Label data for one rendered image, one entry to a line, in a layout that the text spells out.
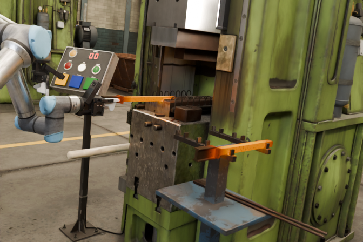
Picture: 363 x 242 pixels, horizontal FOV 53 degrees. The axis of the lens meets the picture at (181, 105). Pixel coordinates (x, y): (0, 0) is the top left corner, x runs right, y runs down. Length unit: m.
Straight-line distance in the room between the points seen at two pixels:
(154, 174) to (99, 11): 9.34
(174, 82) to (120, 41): 9.26
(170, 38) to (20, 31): 0.77
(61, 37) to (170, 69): 4.79
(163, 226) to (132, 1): 10.12
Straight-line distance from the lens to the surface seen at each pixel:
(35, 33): 1.37
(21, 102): 1.61
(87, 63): 2.27
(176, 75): 2.23
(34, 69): 2.04
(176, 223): 1.96
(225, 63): 1.78
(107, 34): 11.19
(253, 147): 1.42
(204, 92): 2.35
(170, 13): 1.89
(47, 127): 1.60
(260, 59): 1.70
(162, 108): 1.92
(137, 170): 2.04
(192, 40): 1.92
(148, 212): 2.03
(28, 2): 6.59
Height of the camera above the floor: 1.30
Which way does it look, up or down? 10 degrees down
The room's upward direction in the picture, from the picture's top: 6 degrees clockwise
